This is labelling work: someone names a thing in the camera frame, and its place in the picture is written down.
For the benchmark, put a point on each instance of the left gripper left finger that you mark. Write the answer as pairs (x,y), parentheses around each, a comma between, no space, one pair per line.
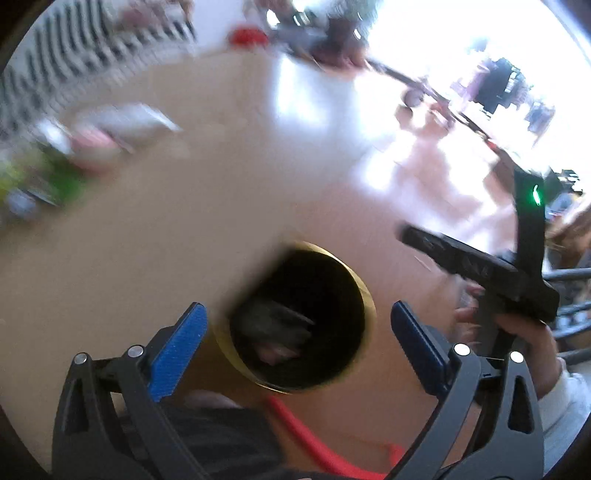
(109,422)

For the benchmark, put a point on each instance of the grey blue paper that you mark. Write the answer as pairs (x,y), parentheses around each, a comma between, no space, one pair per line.
(21,205)

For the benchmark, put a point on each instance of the black gold trash can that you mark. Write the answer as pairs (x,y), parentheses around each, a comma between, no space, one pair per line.
(298,322)

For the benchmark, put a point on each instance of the potted green plant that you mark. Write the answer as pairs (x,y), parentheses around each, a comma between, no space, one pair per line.
(343,46)

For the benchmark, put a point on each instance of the white crumpled tissue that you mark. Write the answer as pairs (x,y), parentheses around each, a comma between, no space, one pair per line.
(131,125)

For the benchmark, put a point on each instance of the person's right hand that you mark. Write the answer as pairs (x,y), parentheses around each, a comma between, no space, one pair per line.
(541,352)

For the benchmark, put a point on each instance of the child tricycle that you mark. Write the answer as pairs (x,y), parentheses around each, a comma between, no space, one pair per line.
(419,90)

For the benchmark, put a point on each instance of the red plastic bag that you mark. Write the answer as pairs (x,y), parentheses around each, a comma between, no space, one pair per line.
(248,37)

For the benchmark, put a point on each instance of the pink purple plush toy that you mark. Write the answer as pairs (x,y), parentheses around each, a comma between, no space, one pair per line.
(93,151)

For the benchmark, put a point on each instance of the green toy truck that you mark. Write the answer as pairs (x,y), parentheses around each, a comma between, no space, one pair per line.
(63,181)

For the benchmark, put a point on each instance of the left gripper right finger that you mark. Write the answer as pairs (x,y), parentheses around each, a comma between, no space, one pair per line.
(486,424)

